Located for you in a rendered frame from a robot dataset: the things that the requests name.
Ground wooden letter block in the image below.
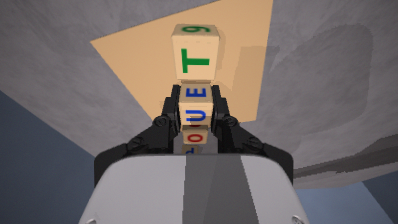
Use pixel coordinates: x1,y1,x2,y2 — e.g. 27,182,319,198
181,145,198,154
178,84,214,125
171,24,221,80
182,125,208,144

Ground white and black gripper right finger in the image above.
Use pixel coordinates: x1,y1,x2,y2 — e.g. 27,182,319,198
211,85,293,185

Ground tan flat mat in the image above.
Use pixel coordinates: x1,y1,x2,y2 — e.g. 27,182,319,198
91,0,273,123

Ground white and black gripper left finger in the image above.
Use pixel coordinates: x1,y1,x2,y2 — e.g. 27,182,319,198
94,84,181,189

